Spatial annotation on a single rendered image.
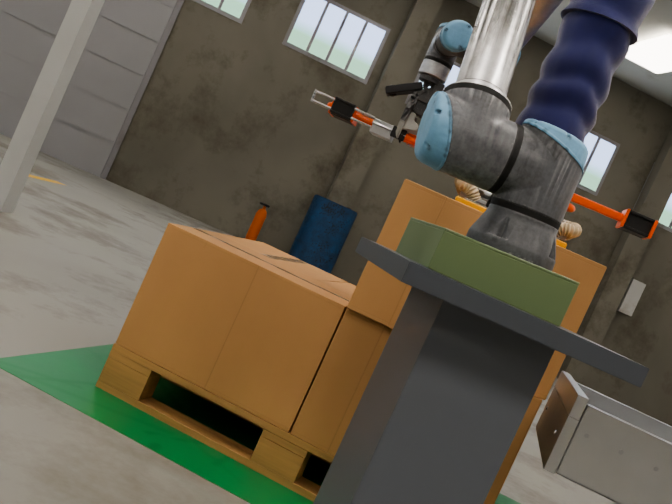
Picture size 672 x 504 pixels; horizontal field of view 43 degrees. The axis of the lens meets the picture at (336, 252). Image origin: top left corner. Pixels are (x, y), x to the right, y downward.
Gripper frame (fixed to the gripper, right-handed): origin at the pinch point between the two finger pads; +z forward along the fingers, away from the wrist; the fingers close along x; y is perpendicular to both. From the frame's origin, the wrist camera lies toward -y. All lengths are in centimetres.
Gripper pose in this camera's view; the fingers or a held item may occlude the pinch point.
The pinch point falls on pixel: (397, 136)
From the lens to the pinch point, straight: 265.3
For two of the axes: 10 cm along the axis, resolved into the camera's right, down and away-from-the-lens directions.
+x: 1.8, 0.4, 9.8
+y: 8.9, 4.1, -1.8
